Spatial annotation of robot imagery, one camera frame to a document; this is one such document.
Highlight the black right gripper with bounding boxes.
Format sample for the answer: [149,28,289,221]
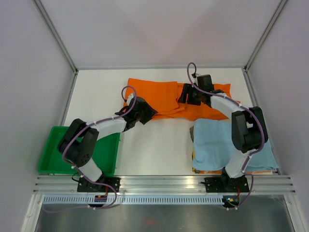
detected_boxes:
[178,83,203,105]

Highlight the orange trousers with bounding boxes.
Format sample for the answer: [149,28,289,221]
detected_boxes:
[127,78,227,121]

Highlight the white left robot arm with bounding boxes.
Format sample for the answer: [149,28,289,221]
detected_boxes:
[57,94,158,192]

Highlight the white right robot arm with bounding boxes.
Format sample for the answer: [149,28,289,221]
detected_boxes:
[178,73,268,191]

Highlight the light blue folded trousers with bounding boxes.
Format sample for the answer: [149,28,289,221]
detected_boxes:
[192,119,279,172]

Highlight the green plastic tray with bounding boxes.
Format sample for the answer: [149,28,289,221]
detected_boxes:
[38,126,120,177]

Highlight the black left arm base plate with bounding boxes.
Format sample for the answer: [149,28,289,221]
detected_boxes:
[71,177,121,193]

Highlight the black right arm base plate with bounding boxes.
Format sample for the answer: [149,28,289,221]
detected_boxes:
[200,177,249,193]

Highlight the perforated white cable duct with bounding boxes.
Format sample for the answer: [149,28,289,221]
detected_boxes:
[43,194,224,205]

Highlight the aluminium front rail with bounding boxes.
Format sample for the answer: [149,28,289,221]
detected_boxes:
[32,175,295,195]

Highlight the right aluminium frame post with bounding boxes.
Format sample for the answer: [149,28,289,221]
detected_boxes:
[243,0,289,73]

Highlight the aluminium frame post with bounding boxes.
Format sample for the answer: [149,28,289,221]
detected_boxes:
[243,0,289,73]
[32,0,78,74]

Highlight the left aluminium frame post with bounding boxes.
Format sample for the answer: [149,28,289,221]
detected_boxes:
[32,0,78,74]

